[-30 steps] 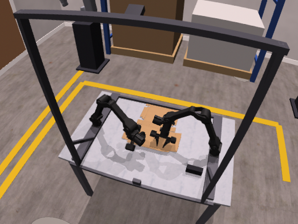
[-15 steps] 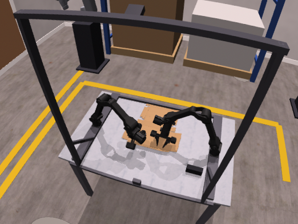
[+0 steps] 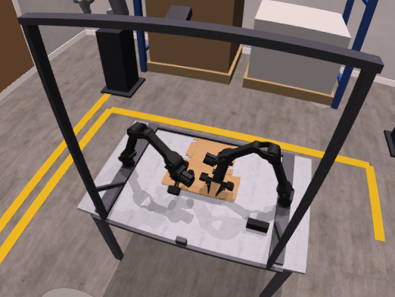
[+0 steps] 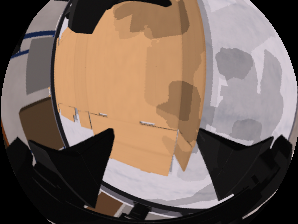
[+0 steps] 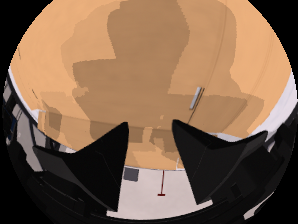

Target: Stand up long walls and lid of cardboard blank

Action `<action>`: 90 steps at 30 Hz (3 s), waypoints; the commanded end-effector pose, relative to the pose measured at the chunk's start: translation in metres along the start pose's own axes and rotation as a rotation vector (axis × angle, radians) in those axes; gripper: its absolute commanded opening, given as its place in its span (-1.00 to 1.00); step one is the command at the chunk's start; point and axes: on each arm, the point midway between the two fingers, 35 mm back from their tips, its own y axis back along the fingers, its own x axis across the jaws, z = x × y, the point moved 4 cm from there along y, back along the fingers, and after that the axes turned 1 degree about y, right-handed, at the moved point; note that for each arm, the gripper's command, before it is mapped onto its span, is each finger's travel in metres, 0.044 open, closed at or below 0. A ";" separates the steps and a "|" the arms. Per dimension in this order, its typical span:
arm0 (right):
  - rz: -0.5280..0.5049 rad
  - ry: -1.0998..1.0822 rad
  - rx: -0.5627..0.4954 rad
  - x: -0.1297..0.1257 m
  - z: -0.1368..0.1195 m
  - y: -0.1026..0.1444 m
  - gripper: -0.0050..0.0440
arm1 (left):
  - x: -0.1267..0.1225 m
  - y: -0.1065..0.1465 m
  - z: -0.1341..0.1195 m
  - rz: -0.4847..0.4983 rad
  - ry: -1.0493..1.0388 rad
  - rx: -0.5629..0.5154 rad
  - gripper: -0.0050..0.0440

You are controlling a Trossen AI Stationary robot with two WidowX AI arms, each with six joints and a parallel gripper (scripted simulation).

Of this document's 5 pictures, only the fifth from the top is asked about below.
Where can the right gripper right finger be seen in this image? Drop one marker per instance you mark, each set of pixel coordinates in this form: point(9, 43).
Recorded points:
point(209, 160)

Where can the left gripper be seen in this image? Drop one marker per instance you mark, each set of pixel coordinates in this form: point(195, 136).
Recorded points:
point(48, 144)

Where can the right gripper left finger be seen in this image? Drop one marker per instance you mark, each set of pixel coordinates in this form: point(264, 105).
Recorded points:
point(96, 168)

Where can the black metal overhead frame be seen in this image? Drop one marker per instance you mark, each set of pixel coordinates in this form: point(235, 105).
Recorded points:
point(57, 144)

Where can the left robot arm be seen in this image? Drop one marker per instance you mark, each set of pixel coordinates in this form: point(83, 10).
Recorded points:
point(7, 120)

